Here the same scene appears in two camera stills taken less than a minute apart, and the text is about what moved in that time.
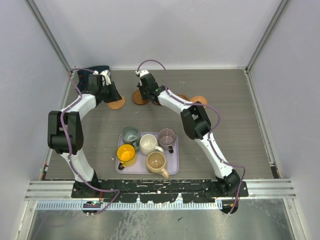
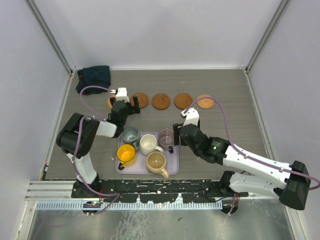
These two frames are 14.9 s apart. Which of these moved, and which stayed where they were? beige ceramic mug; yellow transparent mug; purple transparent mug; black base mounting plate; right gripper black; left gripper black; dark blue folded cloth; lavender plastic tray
Moved: right gripper black; left gripper black
Stayed: beige ceramic mug; lavender plastic tray; purple transparent mug; dark blue folded cloth; yellow transparent mug; black base mounting plate
